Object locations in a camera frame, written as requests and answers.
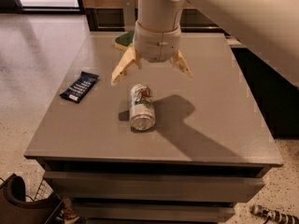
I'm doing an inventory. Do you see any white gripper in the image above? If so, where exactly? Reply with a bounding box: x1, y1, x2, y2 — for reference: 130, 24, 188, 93
111, 22, 192, 86

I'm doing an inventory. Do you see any silver 7up can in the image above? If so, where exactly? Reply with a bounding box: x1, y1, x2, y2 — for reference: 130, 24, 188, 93
129, 84, 156, 131

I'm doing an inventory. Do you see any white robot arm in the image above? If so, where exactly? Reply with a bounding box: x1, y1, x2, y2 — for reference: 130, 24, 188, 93
111, 0, 299, 86

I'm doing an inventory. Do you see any green yellow sponge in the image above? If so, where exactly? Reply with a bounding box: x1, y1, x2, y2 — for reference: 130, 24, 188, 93
114, 31, 135, 50

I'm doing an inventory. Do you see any dark blue snack packet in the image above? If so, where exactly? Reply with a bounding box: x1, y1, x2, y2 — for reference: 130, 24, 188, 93
60, 71, 99, 104

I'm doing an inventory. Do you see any grey upper drawer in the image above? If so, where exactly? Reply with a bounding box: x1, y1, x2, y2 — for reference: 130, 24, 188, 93
44, 172, 264, 203

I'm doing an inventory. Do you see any grey drawer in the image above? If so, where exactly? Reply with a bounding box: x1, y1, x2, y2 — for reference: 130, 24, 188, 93
74, 203, 235, 223
44, 172, 264, 203

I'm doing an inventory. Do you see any grey lower drawer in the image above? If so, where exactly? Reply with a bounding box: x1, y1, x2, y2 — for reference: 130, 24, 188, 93
74, 203, 235, 223

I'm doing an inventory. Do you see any left metal wall bracket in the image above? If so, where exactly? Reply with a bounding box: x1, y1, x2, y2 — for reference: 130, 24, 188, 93
121, 0, 135, 31

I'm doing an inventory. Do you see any wire basket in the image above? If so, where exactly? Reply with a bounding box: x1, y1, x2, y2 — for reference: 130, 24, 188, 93
34, 179, 53, 201

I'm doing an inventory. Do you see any striped cable on floor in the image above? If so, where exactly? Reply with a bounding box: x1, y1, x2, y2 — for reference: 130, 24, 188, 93
249, 204, 299, 224

